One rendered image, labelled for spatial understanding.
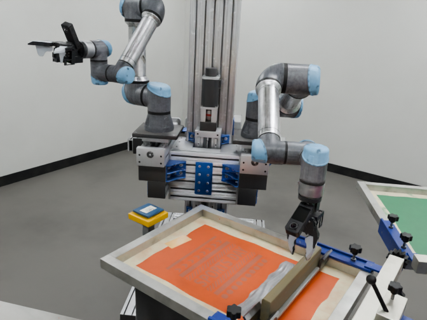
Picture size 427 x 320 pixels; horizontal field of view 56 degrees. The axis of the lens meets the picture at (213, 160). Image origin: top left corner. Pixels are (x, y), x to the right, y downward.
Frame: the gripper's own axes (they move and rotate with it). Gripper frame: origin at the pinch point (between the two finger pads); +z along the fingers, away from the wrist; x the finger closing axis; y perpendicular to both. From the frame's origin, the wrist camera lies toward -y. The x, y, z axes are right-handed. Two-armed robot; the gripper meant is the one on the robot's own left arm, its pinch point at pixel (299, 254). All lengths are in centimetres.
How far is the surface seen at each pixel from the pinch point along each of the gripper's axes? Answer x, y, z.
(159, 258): 49, -11, 16
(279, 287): 0.4, -11.5, 6.0
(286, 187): 132, 295, 107
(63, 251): 211, 55, 110
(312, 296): -5.0, 4.6, 16.3
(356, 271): -13.0, 25.2, 13.9
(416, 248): -27, 61, 16
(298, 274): -0.9, -0.2, 6.9
